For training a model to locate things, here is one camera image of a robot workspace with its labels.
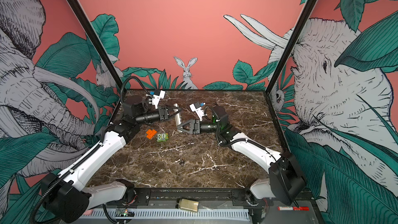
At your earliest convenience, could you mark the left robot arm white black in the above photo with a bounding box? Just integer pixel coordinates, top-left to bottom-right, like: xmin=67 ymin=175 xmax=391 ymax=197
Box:
xmin=29 ymin=94 xmax=182 ymax=224

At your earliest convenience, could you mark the white remote control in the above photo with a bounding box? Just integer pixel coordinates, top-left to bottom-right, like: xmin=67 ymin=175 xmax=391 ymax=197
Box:
xmin=174 ymin=103 xmax=182 ymax=126

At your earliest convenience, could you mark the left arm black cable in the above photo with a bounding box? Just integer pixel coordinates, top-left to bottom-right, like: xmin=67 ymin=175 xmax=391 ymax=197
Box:
xmin=119 ymin=76 xmax=153 ymax=106

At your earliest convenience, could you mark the small circuit board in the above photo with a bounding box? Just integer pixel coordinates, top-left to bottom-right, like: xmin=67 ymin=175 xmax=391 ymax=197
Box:
xmin=116 ymin=209 xmax=135 ymax=217

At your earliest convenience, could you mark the red white marker pen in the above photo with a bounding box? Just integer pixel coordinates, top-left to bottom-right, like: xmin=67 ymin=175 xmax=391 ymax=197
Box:
xmin=277 ymin=206 xmax=309 ymax=211

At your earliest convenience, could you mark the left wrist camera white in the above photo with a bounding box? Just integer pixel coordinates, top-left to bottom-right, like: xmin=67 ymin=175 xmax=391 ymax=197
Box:
xmin=149 ymin=89 xmax=165 ymax=109

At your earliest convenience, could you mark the white slotted cable duct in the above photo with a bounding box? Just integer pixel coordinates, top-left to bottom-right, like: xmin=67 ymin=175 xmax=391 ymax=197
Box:
xmin=77 ymin=208 xmax=250 ymax=221

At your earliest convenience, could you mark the orange toy brick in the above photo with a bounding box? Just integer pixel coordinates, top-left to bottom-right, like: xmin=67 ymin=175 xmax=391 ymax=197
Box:
xmin=146 ymin=129 xmax=158 ymax=140

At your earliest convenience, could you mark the black mounting rail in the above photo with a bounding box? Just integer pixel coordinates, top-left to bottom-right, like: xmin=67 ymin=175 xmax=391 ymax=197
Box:
xmin=124 ymin=188 xmax=313 ymax=207

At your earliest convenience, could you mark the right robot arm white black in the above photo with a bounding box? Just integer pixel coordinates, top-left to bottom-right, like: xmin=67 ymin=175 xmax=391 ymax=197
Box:
xmin=177 ymin=106 xmax=307 ymax=205

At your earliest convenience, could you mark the brass metal box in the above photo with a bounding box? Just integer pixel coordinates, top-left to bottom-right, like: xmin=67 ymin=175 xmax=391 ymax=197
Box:
xmin=177 ymin=199 xmax=199 ymax=213

